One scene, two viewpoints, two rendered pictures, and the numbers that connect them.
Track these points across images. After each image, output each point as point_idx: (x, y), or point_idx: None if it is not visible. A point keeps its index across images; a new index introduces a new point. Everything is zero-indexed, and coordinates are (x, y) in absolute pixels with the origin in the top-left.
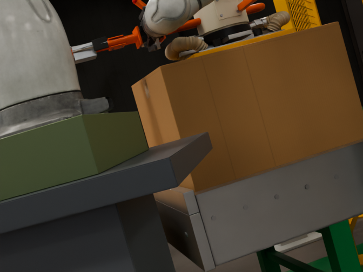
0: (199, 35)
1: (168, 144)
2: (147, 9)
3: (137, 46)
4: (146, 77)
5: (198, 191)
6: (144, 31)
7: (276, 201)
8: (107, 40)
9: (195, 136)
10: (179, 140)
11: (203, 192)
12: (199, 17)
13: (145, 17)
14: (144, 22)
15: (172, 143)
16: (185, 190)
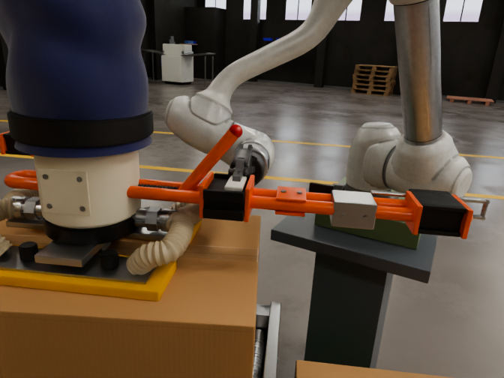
0: (142, 208)
1: (304, 220)
2: (274, 148)
3: (249, 215)
4: (259, 252)
5: (262, 313)
6: (262, 176)
7: None
8: (307, 192)
9: (285, 223)
10: (292, 229)
11: (263, 304)
12: (139, 178)
13: (274, 156)
14: (269, 163)
15: (301, 219)
16: (274, 308)
